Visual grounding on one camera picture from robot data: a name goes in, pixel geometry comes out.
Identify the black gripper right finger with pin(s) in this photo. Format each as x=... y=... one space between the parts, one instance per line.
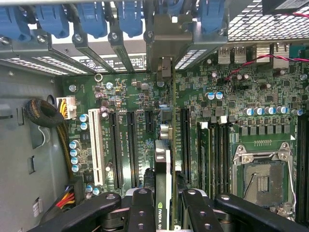
x=198 y=212

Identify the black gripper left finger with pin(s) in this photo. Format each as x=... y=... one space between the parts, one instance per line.
x=141 y=212

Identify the long black expansion slot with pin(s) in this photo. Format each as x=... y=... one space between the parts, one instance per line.
x=116 y=149
x=133 y=149
x=185 y=145

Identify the CPU socket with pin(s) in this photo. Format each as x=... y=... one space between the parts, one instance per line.
x=263 y=183

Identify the white expansion slot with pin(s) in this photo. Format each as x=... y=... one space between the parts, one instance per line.
x=96 y=145

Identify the short black expansion slot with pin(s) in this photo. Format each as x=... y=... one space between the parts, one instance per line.
x=149 y=120

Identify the green motherboard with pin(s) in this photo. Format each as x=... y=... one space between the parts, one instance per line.
x=135 y=96

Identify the white power connector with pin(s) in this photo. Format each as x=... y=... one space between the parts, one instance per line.
x=70 y=108

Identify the blue card retention clip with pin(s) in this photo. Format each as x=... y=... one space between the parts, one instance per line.
x=53 y=21
x=14 y=24
x=130 y=19
x=212 y=17
x=93 y=20
x=171 y=6

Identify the open black PC case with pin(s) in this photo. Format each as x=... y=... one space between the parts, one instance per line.
x=253 y=26

